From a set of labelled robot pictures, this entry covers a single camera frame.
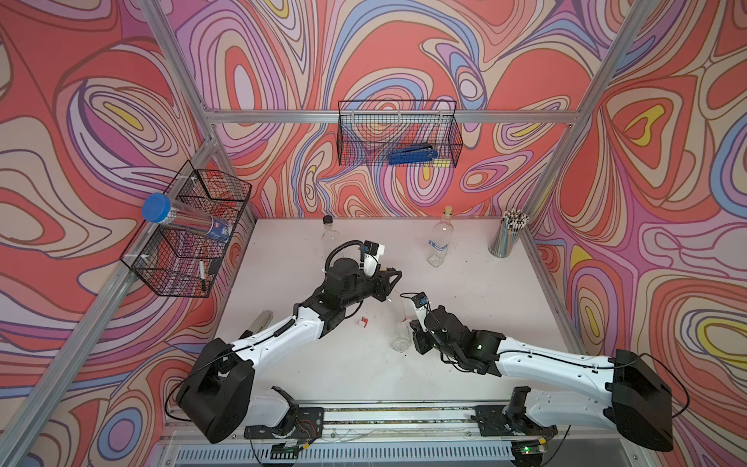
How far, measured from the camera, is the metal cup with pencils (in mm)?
971

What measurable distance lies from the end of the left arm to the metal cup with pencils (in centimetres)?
51

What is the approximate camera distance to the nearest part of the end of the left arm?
0.62 meters
